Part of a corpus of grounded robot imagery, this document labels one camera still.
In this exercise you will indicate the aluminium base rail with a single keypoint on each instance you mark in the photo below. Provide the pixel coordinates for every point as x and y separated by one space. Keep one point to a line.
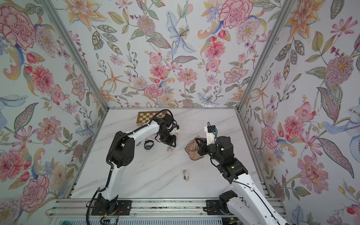
142 211

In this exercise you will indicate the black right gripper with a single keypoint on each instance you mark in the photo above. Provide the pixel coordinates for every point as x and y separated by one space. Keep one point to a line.
202 146

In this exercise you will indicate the wooden chessboard box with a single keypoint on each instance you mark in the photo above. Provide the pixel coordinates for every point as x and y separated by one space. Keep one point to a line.
144 117

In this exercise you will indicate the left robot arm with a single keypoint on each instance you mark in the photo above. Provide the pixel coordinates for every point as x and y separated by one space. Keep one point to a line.
122 151

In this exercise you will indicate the brown striped cloth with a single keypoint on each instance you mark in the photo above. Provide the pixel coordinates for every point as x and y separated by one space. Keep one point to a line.
192 150

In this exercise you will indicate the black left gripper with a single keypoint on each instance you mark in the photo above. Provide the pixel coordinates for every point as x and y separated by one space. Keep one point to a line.
170 139

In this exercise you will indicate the black band wristwatch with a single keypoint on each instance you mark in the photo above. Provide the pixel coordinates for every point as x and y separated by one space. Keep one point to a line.
148 144

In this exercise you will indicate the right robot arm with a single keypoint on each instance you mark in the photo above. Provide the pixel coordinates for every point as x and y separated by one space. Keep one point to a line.
247 203

